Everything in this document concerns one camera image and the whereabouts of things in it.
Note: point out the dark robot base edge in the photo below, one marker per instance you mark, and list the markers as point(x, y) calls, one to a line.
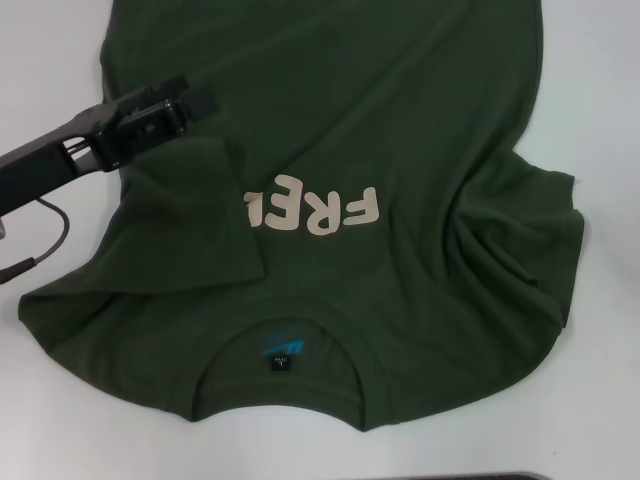
point(430, 476)

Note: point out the dark green printed t-shirt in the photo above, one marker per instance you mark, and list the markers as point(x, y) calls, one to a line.
point(350, 125)

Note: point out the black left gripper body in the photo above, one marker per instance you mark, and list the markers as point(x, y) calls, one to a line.
point(60, 150)

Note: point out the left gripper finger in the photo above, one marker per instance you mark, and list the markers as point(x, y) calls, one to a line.
point(167, 85)
point(201, 102)

